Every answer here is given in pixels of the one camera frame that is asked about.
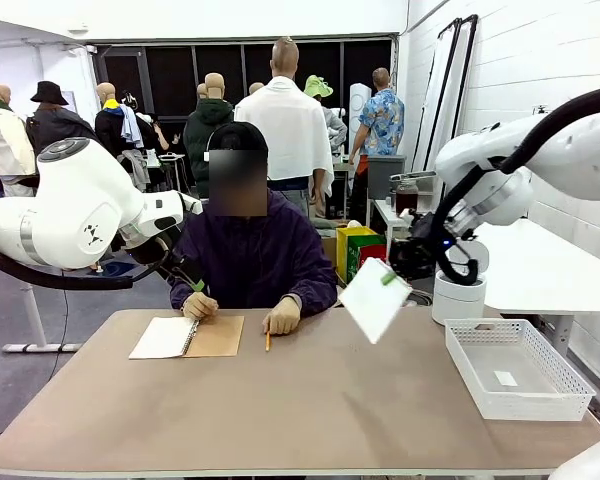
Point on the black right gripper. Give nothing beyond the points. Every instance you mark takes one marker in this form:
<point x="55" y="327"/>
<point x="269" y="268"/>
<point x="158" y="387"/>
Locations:
<point x="415" y="250"/>

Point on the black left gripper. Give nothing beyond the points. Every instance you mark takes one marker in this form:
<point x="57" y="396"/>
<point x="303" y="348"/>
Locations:
<point x="182" y="270"/>

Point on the white paper sheet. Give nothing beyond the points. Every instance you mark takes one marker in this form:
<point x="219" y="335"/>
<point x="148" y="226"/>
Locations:
<point x="375" y="305"/>

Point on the spiral notebook brown cover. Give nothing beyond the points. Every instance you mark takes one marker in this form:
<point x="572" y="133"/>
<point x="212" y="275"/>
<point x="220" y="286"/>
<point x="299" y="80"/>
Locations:
<point x="160" y="337"/>

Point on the yellow pencil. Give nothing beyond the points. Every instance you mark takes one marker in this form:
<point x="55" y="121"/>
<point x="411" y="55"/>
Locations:
<point x="268" y="342"/>

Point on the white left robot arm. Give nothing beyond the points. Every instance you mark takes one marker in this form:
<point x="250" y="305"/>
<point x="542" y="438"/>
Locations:
<point x="70" y="210"/>

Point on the person's left forearm navy sleeve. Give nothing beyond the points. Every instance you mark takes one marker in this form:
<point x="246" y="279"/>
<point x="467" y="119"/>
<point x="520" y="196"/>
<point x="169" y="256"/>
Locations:
<point x="315" y="300"/>

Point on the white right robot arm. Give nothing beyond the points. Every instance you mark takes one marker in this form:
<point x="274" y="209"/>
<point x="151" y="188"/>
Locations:
<point x="570" y="150"/>

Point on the person's right forearm navy sleeve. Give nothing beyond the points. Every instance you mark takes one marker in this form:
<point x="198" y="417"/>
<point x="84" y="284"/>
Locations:
<point x="180" y="295"/>

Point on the person's right hand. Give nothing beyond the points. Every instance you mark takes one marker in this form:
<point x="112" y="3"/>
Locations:
<point x="200" y="306"/>

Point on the person's left hand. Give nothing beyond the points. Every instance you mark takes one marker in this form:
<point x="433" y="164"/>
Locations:
<point x="282" y="317"/>

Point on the yellow green shopping bag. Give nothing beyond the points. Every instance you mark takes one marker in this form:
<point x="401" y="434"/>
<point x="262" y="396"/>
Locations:
<point x="350" y="250"/>

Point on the person in dark jacket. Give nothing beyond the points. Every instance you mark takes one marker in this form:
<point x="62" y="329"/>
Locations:
<point x="250" y="250"/>

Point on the brown cardboard box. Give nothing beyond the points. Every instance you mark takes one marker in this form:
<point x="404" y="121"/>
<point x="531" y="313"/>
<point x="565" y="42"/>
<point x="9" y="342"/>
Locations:
<point x="330" y="255"/>

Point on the small white side table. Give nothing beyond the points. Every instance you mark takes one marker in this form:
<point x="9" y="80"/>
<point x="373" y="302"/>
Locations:
<point x="392" y="210"/>

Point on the small white lidded trash can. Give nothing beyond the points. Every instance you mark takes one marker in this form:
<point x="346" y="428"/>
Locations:
<point x="457" y="305"/>

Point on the glass jar dark liquid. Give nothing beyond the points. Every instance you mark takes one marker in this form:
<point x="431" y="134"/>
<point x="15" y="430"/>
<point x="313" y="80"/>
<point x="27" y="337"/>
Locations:
<point x="407" y="200"/>

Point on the blue round floor base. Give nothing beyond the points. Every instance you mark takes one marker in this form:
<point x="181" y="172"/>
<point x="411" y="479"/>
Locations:
<point x="117" y="269"/>

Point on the grey storage bin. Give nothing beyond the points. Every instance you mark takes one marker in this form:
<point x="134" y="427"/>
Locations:
<point x="385" y="175"/>

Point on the grey metal utensil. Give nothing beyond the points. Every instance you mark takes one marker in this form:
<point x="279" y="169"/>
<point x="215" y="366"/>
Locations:
<point x="412" y="176"/>

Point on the white background work table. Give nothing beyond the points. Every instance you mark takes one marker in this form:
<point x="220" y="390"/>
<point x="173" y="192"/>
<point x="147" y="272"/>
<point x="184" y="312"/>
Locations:
<point x="167" y="159"/>

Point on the grey hanging garment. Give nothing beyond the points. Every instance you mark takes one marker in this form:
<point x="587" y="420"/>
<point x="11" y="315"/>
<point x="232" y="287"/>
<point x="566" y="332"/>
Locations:
<point x="137" y="170"/>

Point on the mannequin in dark green hoodie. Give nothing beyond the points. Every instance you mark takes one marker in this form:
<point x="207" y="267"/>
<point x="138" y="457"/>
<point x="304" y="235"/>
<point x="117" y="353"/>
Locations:
<point x="205" y="135"/>

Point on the large white side table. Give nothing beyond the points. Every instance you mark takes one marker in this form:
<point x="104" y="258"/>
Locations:
<point x="540" y="270"/>

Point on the small white paper slip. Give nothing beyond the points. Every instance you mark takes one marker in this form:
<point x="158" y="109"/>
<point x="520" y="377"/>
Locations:
<point x="505" y="378"/>

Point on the black cap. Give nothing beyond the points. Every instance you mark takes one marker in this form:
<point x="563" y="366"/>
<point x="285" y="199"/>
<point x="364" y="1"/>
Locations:
<point x="237" y="135"/>

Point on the background person in black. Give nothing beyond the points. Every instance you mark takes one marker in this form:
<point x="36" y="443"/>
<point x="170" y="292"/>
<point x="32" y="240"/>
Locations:
<point x="155" y="132"/>

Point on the mannequin with white cape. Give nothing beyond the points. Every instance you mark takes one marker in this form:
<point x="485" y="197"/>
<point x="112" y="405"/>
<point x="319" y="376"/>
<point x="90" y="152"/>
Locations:
<point x="285" y="130"/>

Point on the black-framed white panel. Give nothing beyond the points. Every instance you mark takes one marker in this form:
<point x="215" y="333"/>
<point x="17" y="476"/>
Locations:
<point x="437" y="100"/>
<point x="462" y="100"/>

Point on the mannequin with yellow scarf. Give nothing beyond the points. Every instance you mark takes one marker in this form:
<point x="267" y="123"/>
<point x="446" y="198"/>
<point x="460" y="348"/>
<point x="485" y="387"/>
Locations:
<point x="111" y="120"/>

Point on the white perforated plastic basket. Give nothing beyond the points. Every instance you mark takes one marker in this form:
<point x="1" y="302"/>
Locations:
<point x="530" y="407"/>

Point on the bare beige mannequin head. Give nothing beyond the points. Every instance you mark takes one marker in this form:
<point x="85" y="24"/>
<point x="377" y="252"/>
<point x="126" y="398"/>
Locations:
<point x="256" y="88"/>
<point x="201" y="91"/>

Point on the mannequin with lime green hat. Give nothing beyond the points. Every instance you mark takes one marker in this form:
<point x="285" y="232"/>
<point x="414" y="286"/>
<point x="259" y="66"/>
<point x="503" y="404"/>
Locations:
<point x="317" y="86"/>

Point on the mannequin with black bucket hat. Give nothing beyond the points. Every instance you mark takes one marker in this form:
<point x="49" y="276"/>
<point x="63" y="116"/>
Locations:
<point x="55" y="125"/>

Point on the black tripod stand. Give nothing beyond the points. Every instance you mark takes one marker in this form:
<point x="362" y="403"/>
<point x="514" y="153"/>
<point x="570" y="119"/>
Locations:
<point x="541" y="109"/>

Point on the mannequin in cream coat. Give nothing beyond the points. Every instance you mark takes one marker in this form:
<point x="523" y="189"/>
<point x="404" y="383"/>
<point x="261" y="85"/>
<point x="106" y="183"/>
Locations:
<point x="5" y="140"/>

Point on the white desk leg frame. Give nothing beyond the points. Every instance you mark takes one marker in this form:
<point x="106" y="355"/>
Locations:
<point x="35" y="320"/>

